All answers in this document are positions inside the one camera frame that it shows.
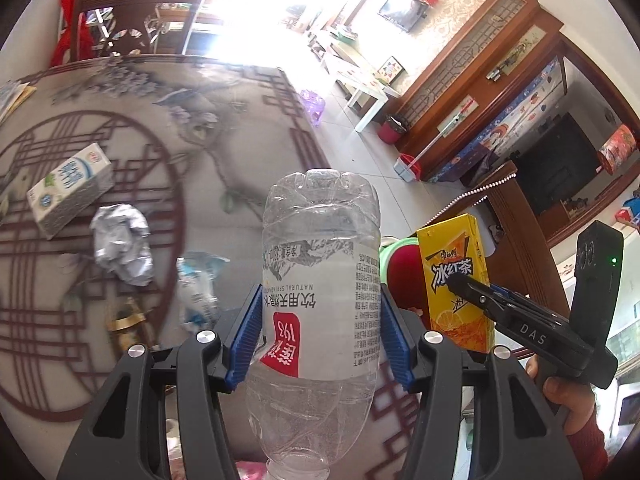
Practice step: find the wall television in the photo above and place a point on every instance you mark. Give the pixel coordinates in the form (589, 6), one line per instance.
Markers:
(400, 7)

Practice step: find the red paper lantern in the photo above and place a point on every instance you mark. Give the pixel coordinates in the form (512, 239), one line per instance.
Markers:
(617, 150)

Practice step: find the small red waste bin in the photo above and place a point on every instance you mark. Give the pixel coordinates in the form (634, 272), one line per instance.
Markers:
(392, 130)

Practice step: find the white side table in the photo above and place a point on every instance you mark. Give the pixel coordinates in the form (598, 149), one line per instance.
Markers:
(360, 85)

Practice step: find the red cloth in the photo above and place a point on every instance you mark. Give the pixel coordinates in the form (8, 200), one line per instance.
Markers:
(75, 20)

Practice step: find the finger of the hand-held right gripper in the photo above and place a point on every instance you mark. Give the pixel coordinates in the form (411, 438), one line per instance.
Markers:
(502, 292)
(470, 292)

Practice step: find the low television cabinet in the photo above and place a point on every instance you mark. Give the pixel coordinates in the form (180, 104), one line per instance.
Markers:
(335, 40)

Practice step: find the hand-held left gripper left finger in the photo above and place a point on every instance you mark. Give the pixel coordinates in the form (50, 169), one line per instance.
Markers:
(245, 335)

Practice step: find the colourful framed picture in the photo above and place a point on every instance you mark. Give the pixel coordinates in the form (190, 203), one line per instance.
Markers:
(392, 67)

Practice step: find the white milk carton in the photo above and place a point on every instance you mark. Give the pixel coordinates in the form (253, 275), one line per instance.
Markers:
(70, 190)

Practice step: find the dark wooden chair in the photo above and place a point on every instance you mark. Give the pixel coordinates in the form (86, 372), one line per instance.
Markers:
(510, 215)

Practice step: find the clear plastic bottle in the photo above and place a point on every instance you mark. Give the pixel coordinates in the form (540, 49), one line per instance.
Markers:
(310, 240)

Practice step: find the purple plastic stool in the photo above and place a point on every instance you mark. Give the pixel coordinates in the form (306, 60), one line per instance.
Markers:
(312, 105)

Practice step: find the person's right forearm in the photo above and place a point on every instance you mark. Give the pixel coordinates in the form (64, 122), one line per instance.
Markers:
(590, 447)

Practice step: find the silver foil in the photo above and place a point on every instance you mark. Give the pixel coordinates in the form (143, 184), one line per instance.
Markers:
(122, 240)

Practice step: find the blue white plastic wrapper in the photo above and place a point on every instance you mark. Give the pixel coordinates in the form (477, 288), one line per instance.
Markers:
(195, 285)

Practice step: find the cartoon wall poster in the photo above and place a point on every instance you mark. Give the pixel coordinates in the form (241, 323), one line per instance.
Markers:
(505, 125)

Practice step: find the person's right hand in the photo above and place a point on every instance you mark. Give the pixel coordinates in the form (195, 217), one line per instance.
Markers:
(565, 400)

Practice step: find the yellow tea carton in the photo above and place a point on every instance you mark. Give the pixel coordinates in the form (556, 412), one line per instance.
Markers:
(450, 245)

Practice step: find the broom with dustpan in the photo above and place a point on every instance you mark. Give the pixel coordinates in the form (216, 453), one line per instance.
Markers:
(407, 167)

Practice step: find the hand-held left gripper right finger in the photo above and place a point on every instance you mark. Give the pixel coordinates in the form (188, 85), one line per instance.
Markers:
(395, 335)

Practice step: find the red bin with green rim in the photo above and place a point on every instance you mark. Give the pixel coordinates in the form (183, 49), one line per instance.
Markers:
(402, 280)

